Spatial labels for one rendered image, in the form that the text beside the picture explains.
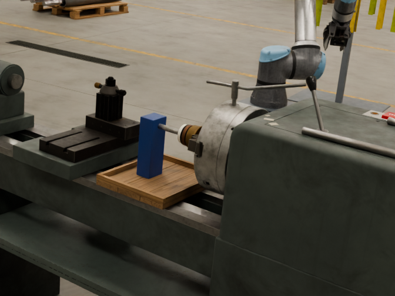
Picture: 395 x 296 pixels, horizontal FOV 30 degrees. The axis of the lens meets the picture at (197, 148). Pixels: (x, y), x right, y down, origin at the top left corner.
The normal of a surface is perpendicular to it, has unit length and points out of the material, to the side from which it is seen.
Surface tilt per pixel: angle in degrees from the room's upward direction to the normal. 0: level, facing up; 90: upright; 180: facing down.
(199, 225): 90
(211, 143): 70
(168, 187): 0
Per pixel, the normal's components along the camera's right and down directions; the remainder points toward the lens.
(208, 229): -0.57, 0.22
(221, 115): -0.24, -0.65
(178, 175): 0.09, -0.94
